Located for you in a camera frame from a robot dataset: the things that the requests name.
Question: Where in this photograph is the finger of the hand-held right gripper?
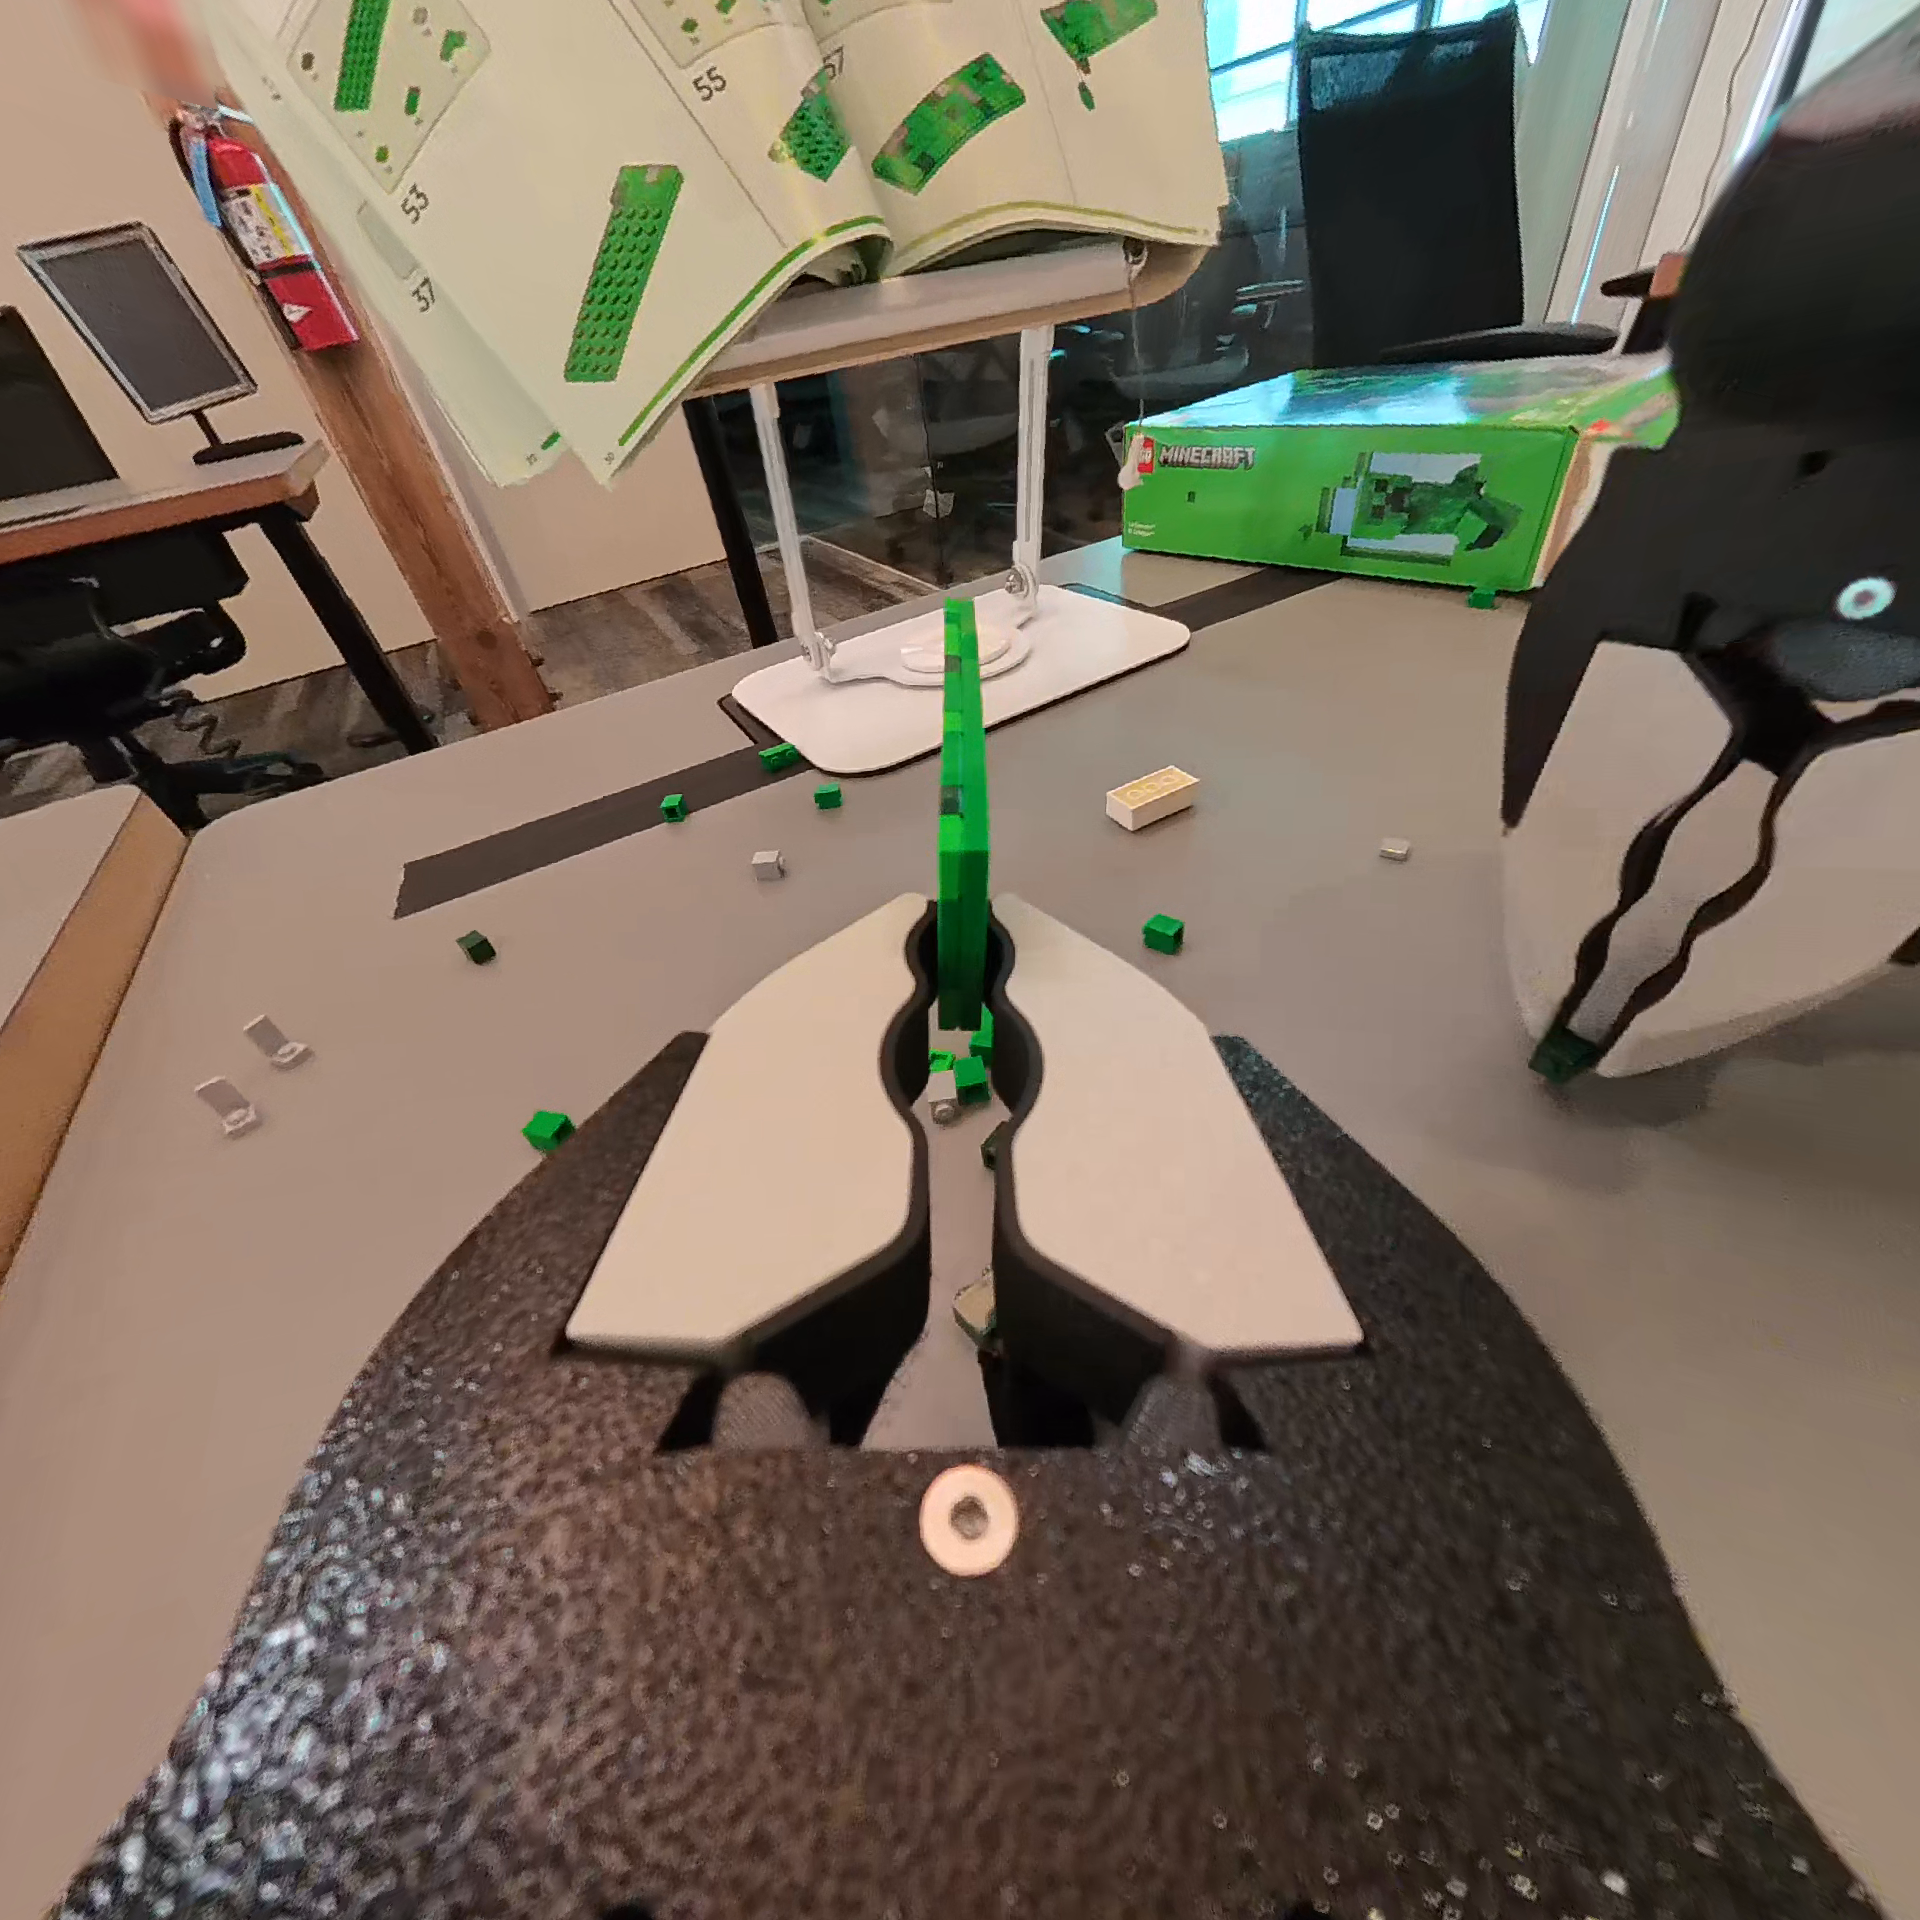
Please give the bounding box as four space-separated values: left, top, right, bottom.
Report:
1595 716 1920 1085
1500 643 1767 1082

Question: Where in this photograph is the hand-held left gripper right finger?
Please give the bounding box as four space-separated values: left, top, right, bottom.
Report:
987 892 1368 1362

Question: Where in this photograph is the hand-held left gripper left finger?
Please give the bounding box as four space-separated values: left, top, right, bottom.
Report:
566 892 935 1358

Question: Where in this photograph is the long green studded plate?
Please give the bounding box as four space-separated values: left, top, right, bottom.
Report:
932 597 1005 1036

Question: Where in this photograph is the grey desk with wooden edge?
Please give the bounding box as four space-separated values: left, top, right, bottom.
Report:
0 778 191 1292

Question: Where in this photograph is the wood-edged desk with black legs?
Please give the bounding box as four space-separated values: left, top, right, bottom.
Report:
0 439 440 759

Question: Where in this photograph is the black mesh office chair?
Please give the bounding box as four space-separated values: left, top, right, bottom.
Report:
1295 5 1689 369

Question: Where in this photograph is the green toy brick box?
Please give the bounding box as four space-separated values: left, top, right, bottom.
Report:
1121 357 1686 597

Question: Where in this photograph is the white book stand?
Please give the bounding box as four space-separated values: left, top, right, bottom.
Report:
688 239 1220 776

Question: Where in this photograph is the open building instruction booklet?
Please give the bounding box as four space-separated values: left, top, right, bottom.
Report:
196 0 1228 488

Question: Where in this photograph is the dark computer monitor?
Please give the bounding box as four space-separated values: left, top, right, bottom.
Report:
0 302 125 528

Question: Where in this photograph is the red fire extinguisher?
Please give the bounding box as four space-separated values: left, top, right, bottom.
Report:
169 101 362 353

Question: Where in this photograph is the framed tablet display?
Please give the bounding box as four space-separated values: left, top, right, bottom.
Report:
14 221 306 462

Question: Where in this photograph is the wooden post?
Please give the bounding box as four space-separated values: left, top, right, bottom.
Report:
211 88 561 737

